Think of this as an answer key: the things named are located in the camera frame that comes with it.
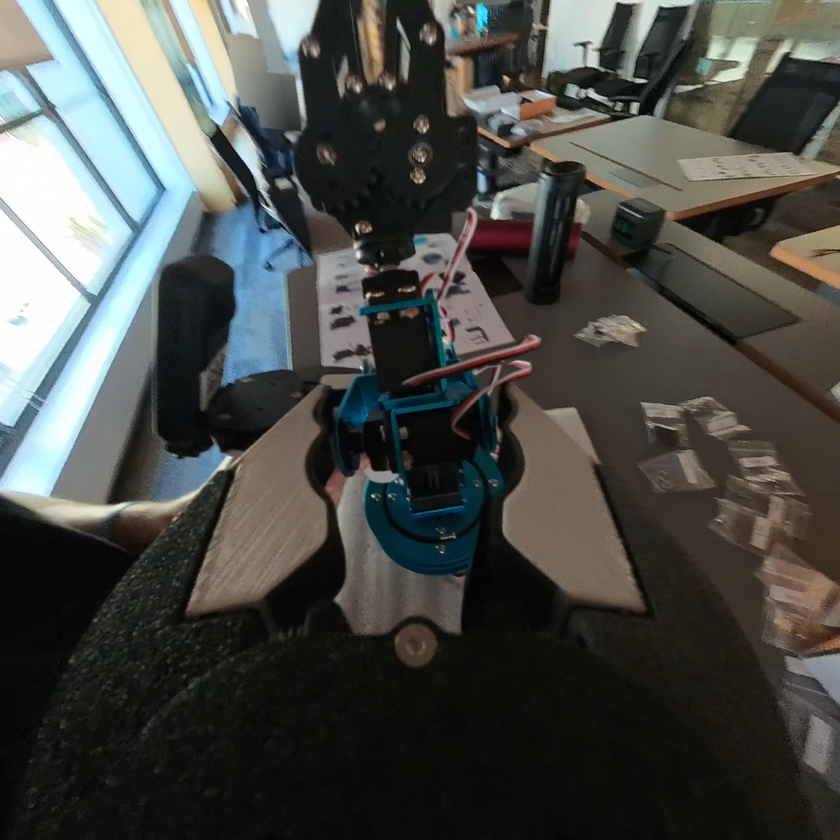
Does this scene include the dark red roll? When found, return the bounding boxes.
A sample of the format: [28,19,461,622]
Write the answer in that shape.
[472,220,585,258]

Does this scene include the row of clear parts packets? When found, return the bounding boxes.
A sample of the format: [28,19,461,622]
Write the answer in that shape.
[637,394,840,657]

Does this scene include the black cylindrical tube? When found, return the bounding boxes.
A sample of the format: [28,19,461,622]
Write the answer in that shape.
[525,161,587,306]

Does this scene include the dark grey desk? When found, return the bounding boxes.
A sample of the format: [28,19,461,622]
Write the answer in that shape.
[285,190,840,840]

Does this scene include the printed paper sheet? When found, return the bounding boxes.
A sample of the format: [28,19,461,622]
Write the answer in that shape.
[679,152,821,181]

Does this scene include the small clear screw bag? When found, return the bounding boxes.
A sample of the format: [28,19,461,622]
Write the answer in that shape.
[574,315,647,347]

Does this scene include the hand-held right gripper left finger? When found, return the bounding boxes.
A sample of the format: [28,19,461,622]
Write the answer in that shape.
[185,384,347,621]

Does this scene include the white plastic bag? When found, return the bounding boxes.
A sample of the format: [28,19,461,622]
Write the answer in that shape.
[492,184,546,221]

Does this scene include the person's left forearm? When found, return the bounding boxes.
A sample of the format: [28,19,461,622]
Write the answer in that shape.
[0,491,132,549]

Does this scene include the printed instruction sheet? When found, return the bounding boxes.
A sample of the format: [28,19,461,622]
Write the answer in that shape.
[316,231,516,365]

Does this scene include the black desk cable hatch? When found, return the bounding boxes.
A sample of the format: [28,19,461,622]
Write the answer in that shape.
[476,259,526,296]

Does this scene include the large window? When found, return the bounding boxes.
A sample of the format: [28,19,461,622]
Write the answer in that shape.
[0,0,198,496]

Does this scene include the black box with green lights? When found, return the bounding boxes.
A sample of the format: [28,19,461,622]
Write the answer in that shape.
[613,200,667,249]

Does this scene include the yellow-edged table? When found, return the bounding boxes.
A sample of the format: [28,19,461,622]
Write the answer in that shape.
[771,226,840,290]

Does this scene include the grey table with wooden edge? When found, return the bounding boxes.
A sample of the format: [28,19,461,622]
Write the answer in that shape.
[532,117,840,221]

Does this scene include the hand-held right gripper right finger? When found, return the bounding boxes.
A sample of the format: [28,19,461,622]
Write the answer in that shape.
[489,384,648,618]

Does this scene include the black desk pad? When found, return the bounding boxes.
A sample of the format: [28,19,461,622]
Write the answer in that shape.
[640,243,798,342]

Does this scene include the blue toy robot arm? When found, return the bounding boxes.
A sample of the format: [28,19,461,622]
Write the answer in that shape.
[292,0,544,580]

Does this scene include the white foam sheet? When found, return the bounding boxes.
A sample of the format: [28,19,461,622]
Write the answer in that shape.
[331,406,601,636]

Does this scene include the black office chair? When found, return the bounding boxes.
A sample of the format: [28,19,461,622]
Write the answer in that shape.
[607,5,691,116]
[576,2,636,80]
[210,118,312,257]
[727,56,840,158]

